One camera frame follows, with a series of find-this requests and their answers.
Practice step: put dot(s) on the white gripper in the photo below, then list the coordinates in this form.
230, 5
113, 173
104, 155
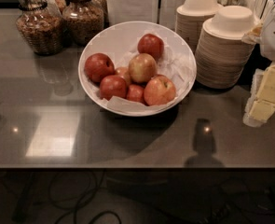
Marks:
262, 100

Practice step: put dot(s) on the yellow-red apple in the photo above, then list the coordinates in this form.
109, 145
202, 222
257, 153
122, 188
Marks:
142, 68

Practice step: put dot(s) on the white paper bowl liner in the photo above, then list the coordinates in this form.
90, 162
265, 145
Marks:
176, 62

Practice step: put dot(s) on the orange-red apple front right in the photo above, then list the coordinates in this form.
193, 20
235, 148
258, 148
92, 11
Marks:
159, 91

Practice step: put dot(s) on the red apple at back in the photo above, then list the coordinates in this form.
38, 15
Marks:
152, 45

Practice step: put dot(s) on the small red apple front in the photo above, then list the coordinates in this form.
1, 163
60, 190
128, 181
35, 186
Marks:
135, 93

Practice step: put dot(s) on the small apple behind centre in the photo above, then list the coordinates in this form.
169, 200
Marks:
124, 73

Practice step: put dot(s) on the white bowl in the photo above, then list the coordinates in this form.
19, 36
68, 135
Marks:
110, 42

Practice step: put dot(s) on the red apple front left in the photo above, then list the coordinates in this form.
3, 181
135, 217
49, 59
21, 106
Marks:
113, 85

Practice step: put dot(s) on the red apple far left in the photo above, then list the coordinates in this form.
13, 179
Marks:
98, 66

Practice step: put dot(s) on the front stack paper bowls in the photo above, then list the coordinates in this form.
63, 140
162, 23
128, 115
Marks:
221, 54

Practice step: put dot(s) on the stack paper bowls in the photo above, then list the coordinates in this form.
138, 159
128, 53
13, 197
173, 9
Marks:
190, 17
221, 54

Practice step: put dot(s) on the rear stack paper bowls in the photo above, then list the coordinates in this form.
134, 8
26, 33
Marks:
190, 17

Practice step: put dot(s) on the white napkin dispenser left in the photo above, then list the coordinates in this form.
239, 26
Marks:
132, 10

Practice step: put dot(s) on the right glass cereal jar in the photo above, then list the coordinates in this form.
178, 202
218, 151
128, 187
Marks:
84, 20

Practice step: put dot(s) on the glass cereal jar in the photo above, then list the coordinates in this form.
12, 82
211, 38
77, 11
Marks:
84, 20
40, 29

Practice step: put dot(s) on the left glass cereal jar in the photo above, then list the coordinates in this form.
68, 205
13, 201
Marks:
40, 29

